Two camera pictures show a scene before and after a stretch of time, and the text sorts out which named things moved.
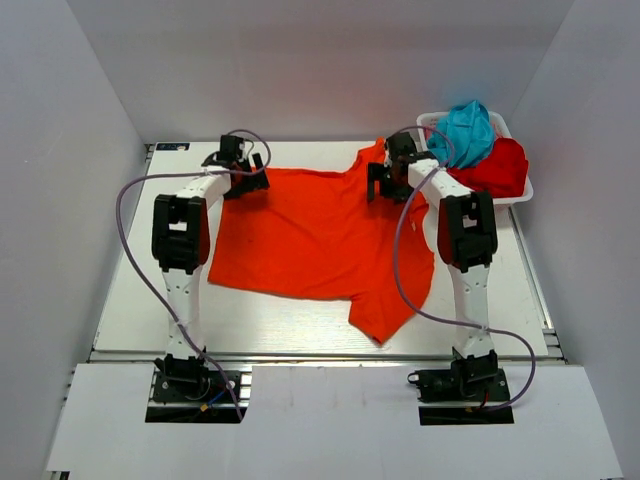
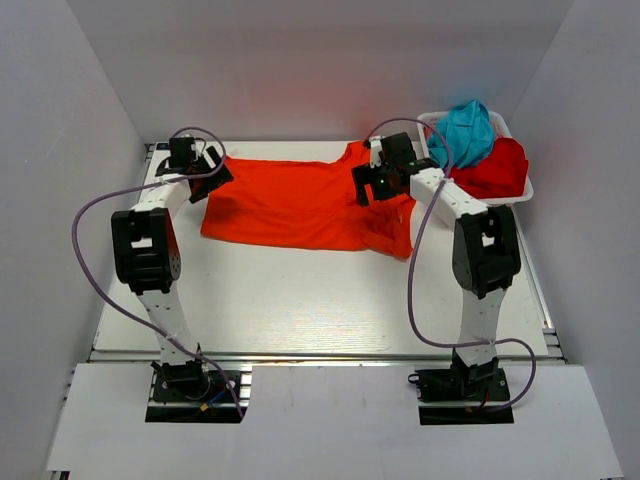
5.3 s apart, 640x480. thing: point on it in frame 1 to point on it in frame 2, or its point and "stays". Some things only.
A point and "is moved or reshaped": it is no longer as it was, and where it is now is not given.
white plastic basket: [426, 122] stays
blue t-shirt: [466, 138] stays
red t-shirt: [502, 173] stays
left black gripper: [255, 181] to [216, 181]
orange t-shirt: [328, 234] is moved or reshaped
